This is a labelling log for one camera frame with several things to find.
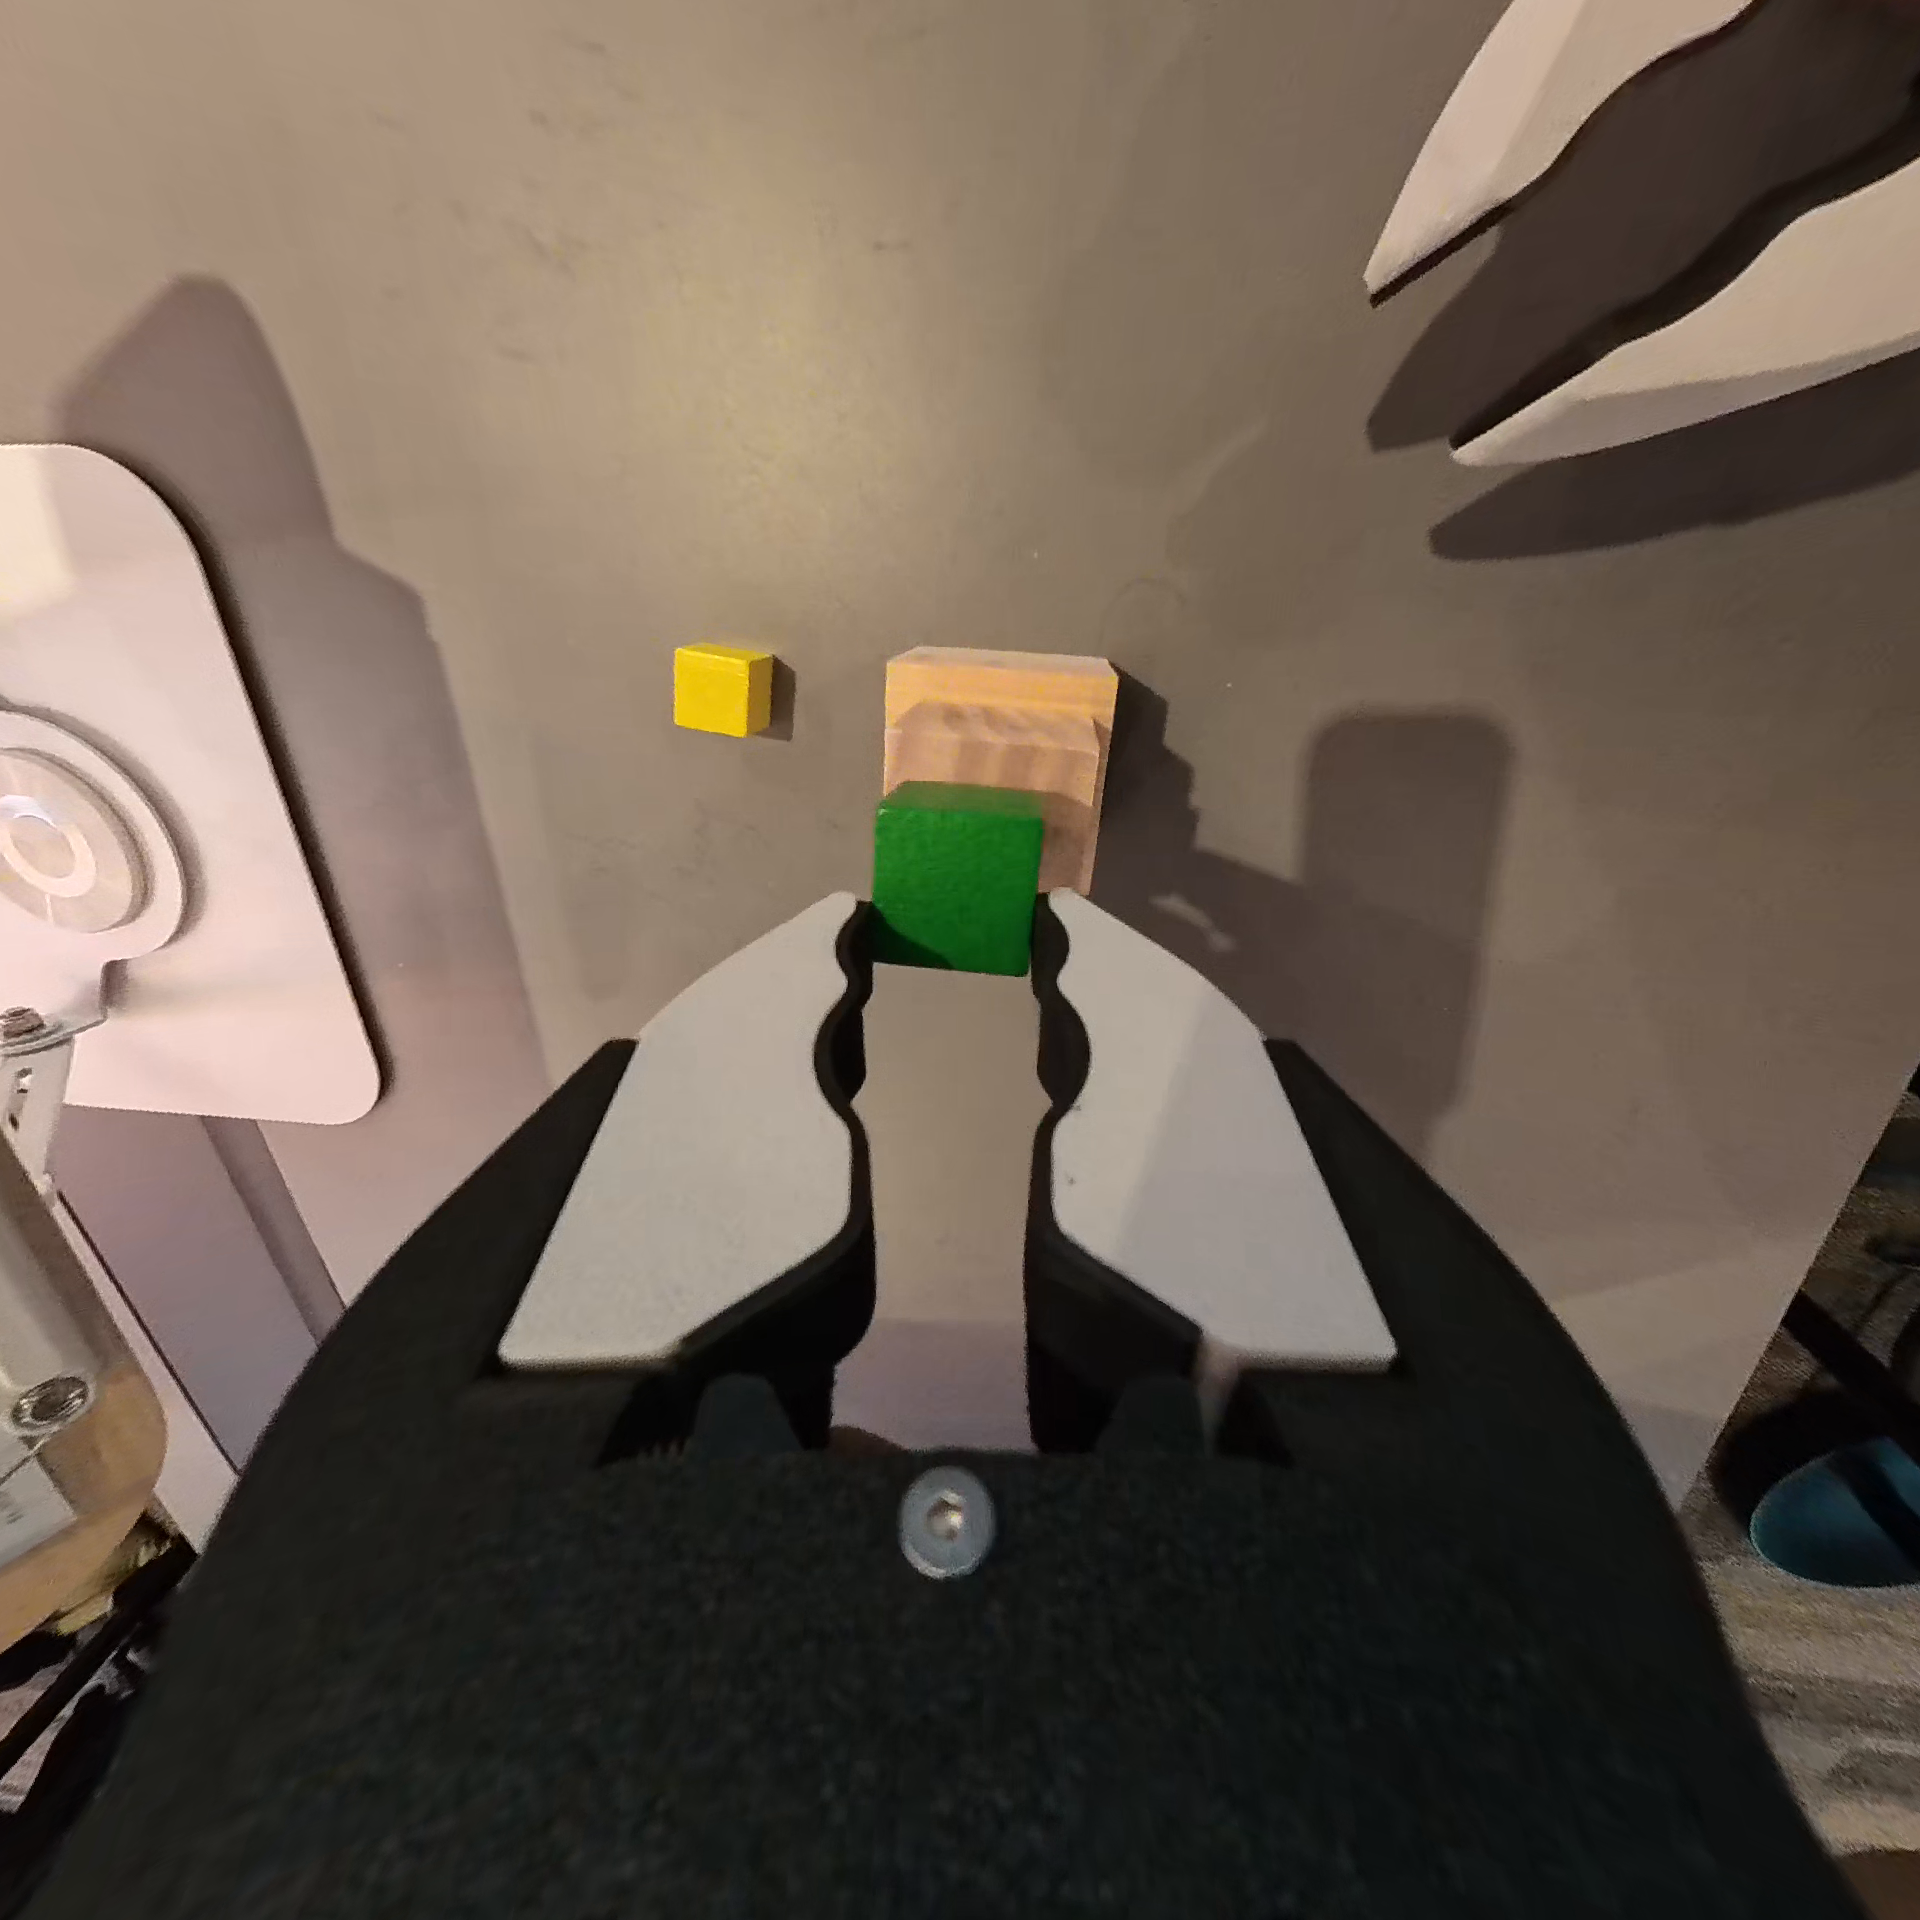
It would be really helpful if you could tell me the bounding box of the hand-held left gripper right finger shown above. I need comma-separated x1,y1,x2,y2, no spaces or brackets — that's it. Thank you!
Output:
1026,886,1400,1378

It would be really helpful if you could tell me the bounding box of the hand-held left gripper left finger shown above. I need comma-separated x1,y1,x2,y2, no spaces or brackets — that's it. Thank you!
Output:
498,891,874,1373

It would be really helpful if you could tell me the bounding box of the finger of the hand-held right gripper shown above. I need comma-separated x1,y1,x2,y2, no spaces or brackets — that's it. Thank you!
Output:
1361,0,1757,298
1447,223,1920,469

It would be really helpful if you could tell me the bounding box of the green cube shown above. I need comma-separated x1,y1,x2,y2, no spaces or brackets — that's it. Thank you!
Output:
870,783,1046,980

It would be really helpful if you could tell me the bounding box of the wooden cube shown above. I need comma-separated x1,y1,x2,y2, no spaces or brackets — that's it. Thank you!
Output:
881,647,1119,898

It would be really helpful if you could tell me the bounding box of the yellow cube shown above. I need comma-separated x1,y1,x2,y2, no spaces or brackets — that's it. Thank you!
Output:
672,642,776,741

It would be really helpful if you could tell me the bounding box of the white document stand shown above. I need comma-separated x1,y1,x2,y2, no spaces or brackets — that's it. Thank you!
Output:
0,440,383,1517

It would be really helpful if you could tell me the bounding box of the teal rounded object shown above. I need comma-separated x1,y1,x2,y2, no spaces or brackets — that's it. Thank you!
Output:
1746,1430,1920,1588

